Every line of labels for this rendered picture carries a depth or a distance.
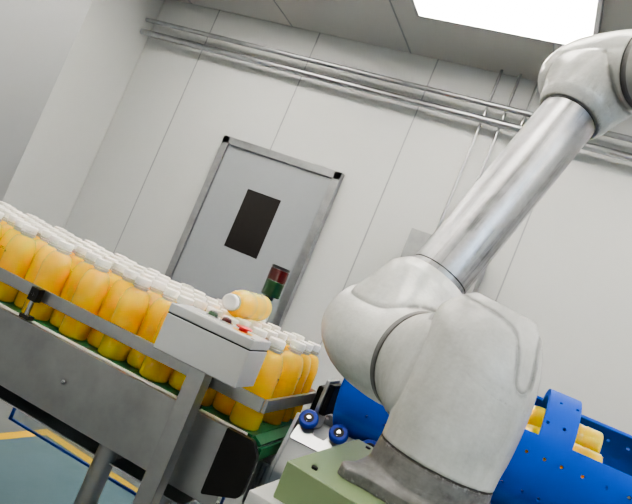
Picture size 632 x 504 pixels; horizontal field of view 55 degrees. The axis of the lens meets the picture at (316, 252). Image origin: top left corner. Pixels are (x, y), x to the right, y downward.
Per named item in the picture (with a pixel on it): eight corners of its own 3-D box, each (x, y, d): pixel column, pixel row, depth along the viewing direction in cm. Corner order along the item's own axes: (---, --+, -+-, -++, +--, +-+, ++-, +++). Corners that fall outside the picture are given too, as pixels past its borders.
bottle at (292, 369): (249, 414, 146) (279, 341, 147) (260, 412, 152) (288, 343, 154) (274, 427, 144) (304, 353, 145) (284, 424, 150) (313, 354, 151)
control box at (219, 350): (234, 388, 118) (254, 339, 118) (151, 347, 124) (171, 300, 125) (253, 386, 127) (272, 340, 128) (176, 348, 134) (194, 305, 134)
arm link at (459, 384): (431, 479, 67) (513, 297, 68) (348, 411, 83) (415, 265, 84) (522, 505, 75) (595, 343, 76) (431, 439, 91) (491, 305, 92)
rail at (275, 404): (263, 414, 130) (269, 400, 130) (260, 412, 130) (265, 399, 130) (315, 402, 168) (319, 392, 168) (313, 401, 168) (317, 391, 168)
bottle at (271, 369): (223, 419, 132) (256, 339, 133) (235, 416, 139) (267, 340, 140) (250, 433, 130) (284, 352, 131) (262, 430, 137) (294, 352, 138)
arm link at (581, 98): (350, 376, 82) (283, 329, 101) (414, 438, 90) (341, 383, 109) (660, -1, 97) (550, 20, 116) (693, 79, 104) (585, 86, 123)
